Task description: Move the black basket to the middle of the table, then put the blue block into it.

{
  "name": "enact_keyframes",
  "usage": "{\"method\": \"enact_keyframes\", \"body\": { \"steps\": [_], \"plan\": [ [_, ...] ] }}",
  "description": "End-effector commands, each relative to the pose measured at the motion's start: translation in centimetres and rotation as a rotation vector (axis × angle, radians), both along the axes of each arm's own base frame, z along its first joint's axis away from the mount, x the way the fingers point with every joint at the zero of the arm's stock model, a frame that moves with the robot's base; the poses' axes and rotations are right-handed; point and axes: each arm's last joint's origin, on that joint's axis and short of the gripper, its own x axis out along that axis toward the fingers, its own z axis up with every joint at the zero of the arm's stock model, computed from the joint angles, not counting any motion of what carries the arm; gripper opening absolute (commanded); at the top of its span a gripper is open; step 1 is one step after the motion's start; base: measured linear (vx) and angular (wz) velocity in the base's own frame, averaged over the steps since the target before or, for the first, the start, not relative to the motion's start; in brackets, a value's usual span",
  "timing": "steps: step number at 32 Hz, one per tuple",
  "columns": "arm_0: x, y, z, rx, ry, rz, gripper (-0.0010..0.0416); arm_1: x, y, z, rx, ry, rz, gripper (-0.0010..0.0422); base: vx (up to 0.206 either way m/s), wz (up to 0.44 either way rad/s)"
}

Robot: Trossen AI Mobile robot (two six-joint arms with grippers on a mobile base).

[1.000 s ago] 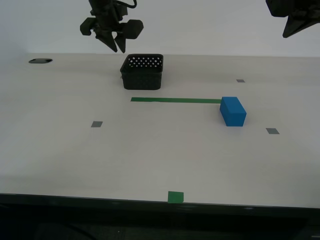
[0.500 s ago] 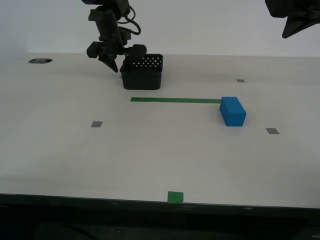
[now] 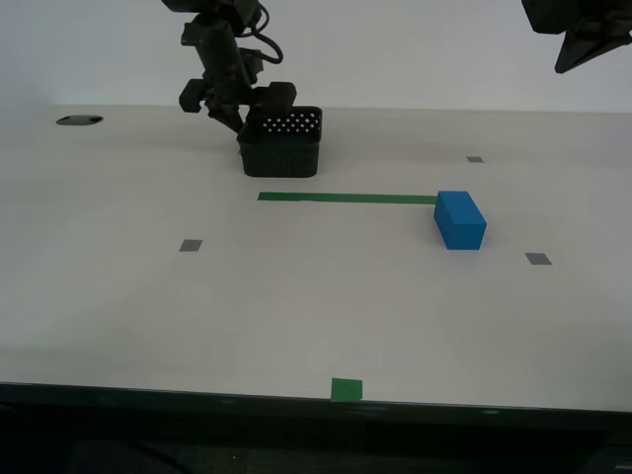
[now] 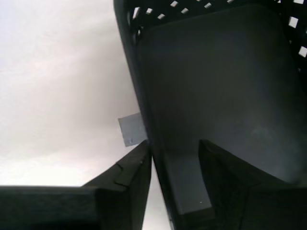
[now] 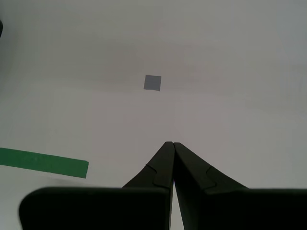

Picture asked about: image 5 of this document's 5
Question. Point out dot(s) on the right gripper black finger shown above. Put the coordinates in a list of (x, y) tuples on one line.
[(108, 208), (227, 208)]

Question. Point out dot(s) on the black perforated plastic basket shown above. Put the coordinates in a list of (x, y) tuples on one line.
[(0, 27)]

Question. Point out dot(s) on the long green tape strip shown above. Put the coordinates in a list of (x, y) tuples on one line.
[(43, 163)]

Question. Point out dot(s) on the grey tape square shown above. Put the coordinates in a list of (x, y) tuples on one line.
[(152, 83)]

